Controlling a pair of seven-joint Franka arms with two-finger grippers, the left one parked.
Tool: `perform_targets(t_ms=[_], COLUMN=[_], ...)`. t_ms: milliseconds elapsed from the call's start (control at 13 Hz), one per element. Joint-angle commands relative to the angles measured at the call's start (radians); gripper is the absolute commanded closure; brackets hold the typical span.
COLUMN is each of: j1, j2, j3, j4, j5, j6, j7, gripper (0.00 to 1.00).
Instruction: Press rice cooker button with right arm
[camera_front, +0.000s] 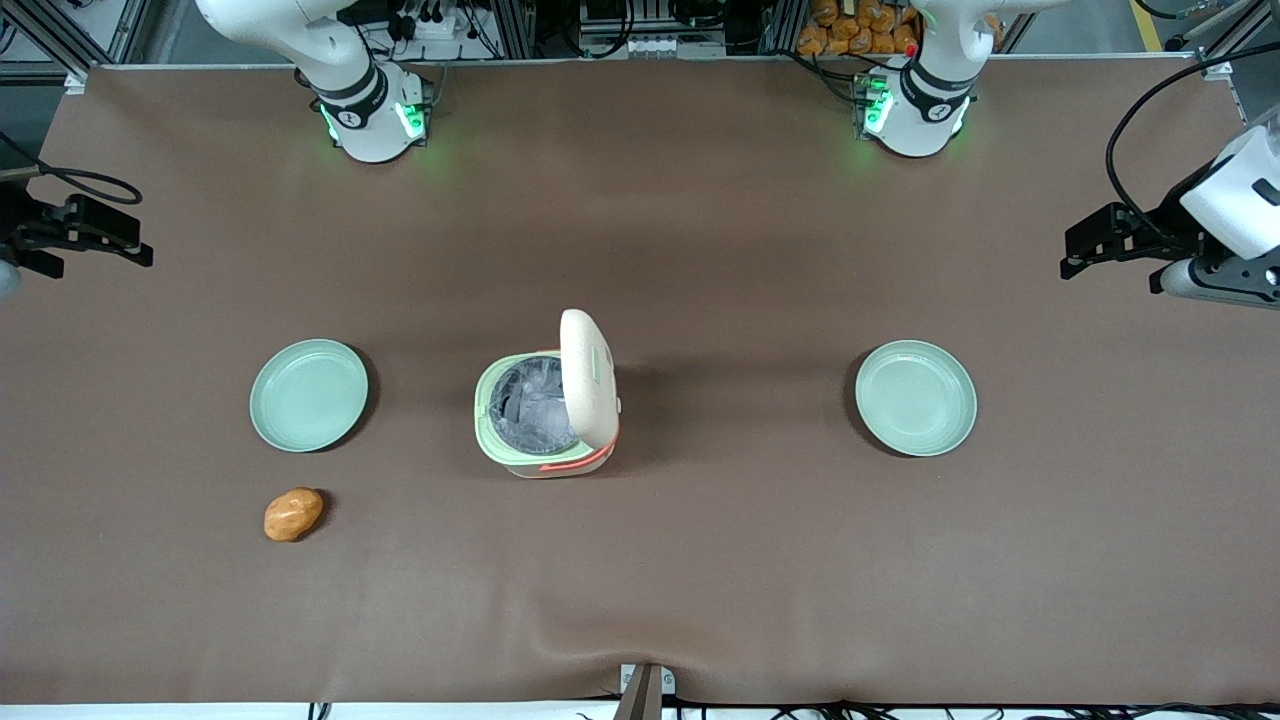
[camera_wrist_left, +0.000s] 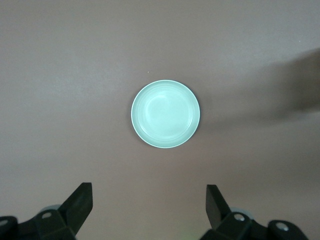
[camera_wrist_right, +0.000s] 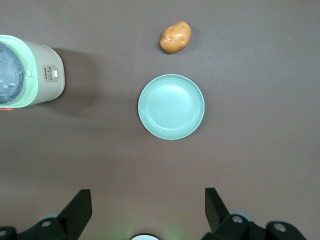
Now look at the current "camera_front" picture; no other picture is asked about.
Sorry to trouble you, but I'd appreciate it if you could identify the brown table cloth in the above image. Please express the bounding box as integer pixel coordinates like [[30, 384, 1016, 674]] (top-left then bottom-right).
[[0, 55, 1280, 707]]

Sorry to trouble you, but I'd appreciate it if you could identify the long white socket strip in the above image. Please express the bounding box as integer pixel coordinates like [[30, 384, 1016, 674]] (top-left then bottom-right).
[[578, 32, 727, 59]]

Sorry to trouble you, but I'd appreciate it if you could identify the bag of orange bread rolls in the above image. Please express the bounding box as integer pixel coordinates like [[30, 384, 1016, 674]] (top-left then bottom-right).
[[797, 0, 921, 57]]

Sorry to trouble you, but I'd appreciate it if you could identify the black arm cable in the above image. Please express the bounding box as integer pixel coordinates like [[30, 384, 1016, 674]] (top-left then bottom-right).
[[1104, 42, 1280, 237], [0, 130, 144, 207]]

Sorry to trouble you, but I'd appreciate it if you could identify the orange-brown bread roll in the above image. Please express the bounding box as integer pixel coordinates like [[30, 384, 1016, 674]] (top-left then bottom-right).
[[263, 487, 325, 543]]

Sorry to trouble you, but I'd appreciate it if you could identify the white power strip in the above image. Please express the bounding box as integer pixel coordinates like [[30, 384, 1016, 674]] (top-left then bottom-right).
[[405, 8, 467, 43]]

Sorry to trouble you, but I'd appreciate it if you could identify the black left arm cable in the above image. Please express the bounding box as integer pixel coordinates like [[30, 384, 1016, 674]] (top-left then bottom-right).
[[1104, 42, 1280, 237]]

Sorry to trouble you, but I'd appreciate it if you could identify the cream rice cooker orange handle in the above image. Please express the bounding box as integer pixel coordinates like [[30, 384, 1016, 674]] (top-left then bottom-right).
[[474, 308, 622, 480]]

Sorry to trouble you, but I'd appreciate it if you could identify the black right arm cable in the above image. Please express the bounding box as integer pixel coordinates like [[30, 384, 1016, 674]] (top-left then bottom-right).
[[0, 130, 144, 207]]

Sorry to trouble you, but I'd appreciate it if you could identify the pale green round plate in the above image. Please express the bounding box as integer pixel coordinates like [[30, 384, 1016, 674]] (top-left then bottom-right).
[[249, 339, 370, 454], [854, 340, 978, 458]]

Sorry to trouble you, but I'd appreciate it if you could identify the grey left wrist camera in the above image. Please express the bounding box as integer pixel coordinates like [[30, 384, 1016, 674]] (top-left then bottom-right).
[[1149, 258, 1280, 308]]

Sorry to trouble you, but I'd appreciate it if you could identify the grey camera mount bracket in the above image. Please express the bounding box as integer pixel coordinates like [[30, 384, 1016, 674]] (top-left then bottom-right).
[[618, 662, 677, 720]]

